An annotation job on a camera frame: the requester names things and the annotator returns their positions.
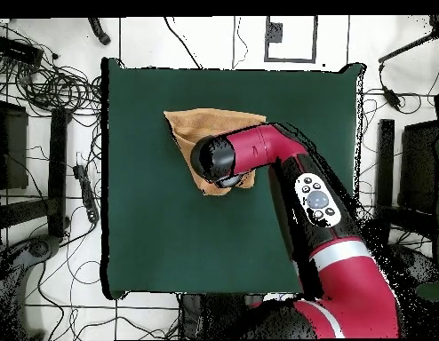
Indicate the yellow terry towel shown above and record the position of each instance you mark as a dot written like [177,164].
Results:
[198,122]

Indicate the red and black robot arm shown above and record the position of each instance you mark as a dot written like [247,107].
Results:
[269,145]

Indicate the dark green tablecloth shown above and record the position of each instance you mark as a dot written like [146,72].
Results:
[152,231]

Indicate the long black power strip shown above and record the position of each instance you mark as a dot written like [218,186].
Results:
[86,191]

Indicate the black stand bar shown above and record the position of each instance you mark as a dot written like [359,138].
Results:
[57,170]
[384,170]

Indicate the small grey box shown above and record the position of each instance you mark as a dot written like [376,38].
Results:
[274,32]

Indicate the grey caster foot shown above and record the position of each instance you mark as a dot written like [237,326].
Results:
[38,248]
[415,263]

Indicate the black power adapter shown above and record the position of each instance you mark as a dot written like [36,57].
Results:
[391,96]

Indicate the dark rectangular panel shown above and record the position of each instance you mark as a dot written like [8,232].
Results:
[13,149]
[418,167]

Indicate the black pole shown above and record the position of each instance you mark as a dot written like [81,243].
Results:
[404,49]

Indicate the black electronics box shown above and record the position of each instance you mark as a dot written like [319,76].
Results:
[18,51]

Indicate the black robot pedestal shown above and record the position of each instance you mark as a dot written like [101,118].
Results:
[205,316]

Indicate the grey square frame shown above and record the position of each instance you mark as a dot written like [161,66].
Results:
[266,53]

